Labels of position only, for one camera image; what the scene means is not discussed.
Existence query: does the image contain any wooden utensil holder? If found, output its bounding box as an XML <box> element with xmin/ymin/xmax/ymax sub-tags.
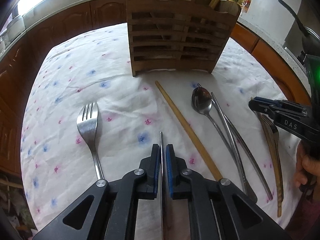
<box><xmin>126</xmin><ymin>0</ymin><xmax>241</xmax><ymax>76</ymax></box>

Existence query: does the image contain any steel spoon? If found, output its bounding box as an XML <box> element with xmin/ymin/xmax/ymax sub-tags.
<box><xmin>191</xmin><ymin>87</ymin><xmax>258</xmax><ymax>203</ymax></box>

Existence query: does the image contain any person right hand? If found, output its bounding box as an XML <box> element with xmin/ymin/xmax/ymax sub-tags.
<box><xmin>293</xmin><ymin>141</ymin><xmax>319</xmax><ymax>187</ymax></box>

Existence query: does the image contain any steel chopstick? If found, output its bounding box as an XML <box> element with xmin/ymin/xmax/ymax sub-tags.
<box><xmin>159</xmin><ymin>131</ymin><xmax>165</xmax><ymax>239</ymax></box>

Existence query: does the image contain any steel chopstick straight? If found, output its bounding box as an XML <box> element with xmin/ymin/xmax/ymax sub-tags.
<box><xmin>211</xmin><ymin>92</ymin><xmax>249</xmax><ymax>196</ymax></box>

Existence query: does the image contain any wooden chopstick patterned end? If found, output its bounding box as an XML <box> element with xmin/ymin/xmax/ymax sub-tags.
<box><xmin>256</xmin><ymin>112</ymin><xmax>284</xmax><ymax>218</ymax></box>

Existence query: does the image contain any steel chopstick angled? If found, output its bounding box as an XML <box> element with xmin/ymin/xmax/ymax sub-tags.
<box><xmin>223</xmin><ymin>114</ymin><xmax>273</xmax><ymax>200</ymax></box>

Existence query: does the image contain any black pan handle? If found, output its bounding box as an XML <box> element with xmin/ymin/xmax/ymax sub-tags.
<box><xmin>278</xmin><ymin>0</ymin><xmax>310</xmax><ymax>37</ymax></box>

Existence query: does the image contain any white floral tablecloth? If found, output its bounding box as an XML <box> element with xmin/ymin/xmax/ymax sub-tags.
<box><xmin>21</xmin><ymin>24</ymin><xmax>284</xmax><ymax>230</ymax></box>

